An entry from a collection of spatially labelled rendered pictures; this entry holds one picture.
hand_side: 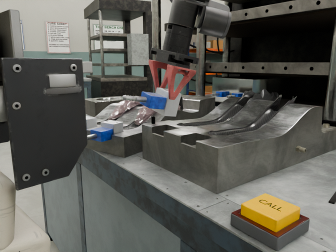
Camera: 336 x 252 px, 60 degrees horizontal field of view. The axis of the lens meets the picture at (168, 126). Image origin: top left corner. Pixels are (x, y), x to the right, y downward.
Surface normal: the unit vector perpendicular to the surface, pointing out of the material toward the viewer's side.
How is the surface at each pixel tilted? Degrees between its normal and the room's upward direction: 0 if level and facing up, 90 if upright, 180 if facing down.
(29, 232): 8
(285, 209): 0
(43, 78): 90
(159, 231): 90
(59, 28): 90
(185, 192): 0
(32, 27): 90
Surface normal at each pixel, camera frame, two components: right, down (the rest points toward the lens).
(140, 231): -0.80, 0.13
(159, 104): 0.57, 0.33
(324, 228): 0.00, -0.98
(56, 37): 0.43, 0.19
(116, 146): -0.59, 0.17
